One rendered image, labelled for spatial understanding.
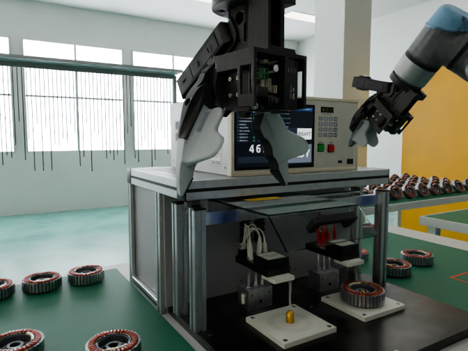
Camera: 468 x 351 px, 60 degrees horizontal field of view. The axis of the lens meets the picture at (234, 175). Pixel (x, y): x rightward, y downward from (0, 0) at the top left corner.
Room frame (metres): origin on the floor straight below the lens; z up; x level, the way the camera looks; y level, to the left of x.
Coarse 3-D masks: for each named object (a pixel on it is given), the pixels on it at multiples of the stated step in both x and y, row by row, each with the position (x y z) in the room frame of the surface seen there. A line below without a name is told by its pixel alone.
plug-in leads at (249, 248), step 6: (246, 228) 1.03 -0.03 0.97; (252, 228) 1.03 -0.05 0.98; (258, 228) 1.04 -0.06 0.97; (246, 234) 1.05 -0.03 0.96; (258, 234) 1.02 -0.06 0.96; (258, 240) 1.05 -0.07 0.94; (264, 240) 1.03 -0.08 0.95; (258, 246) 1.01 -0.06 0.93; (264, 246) 1.03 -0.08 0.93; (240, 252) 1.04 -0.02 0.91; (246, 252) 1.05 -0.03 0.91; (252, 252) 1.00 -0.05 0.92; (258, 252) 1.01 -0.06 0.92; (264, 252) 1.03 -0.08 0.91; (252, 258) 1.00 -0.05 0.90
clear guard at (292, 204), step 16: (288, 192) 1.07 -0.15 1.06; (240, 208) 0.84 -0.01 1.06; (256, 208) 0.82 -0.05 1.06; (272, 208) 0.82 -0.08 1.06; (288, 208) 0.82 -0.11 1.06; (304, 208) 0.82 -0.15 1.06; (320, 208) 0.82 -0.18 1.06; (336, 208) 0.84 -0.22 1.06; (352, 208) 0.86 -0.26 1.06; (272, 224) 0.74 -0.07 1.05; (288, 224) 0.76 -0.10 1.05; (304, 224) 0.77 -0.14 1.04; (336, 224) 0.81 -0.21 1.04; (352, 224) 0.82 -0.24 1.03; (368, 224) 0.84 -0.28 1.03; (288, 240) 0.73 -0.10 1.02; (304, 240) 0.74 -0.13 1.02; (320, 240) 0.76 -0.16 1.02; (336, 240) 0.77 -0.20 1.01
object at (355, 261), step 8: (312, 248) 1.15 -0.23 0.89; (320, 248) 1.13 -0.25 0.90; (328, 248) 1.10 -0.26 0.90; (336, 248) 1.07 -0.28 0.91; (344, 248) 1.06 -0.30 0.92; (352, 248) 1.08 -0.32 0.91; (328, 256) 1.10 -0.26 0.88; (336, 256) 1.07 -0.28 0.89; (344, 256) 1.06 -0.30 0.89; (352, 256) 1.08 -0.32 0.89; (328, 264) 1.17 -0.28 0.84; (344, 264) 1.05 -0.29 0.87; (352, 264) 1.05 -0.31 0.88; (360, 264) 1.06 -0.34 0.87
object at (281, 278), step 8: (240, 256) 1.04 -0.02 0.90; (256, 256) 0.97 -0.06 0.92; (264, 256) 0.97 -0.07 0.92; (272, 256) 0.97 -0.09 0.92; (280, 256) 0.97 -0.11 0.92; (248, 264) 1.00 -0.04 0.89; (256, 264) 0.97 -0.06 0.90; (264, 264) 0.95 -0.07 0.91; (272, 264) 0.94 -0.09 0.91; (280, 264) 0.95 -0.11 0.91; (288, 264) 0.96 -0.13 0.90; (248, 272) 1.02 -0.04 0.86; (256, 272) 1.03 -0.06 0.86; (264, 272) 0.94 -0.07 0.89; (272, 272) 0.94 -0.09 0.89; (280, 272) 0.95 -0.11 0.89; (288, 272) 0.96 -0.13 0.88; (248, 280) 1.02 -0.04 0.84; (256, 280) 1.03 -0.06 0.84; (272, 280) 0.92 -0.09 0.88; (280, 280) 0.92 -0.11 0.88; (288, 280) 0.94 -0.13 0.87
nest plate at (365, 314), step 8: (328, 296) 1.06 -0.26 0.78; (336, 296) 1.06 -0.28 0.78; (336, 304) 1.01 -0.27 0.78; (344, 304) 1.01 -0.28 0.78; (384, 304) 1.01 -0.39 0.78; (392, 304) 1.01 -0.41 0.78; (400, 304) 1.01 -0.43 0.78; (352, 312) 0.96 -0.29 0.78; (360, 312) 0.96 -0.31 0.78; (368, 312) 0.96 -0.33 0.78; (376, 312) 0.96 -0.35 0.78; (384, 312) 0.97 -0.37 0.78; (392, 312) 0.98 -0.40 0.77; (368, 320) 0.94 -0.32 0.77
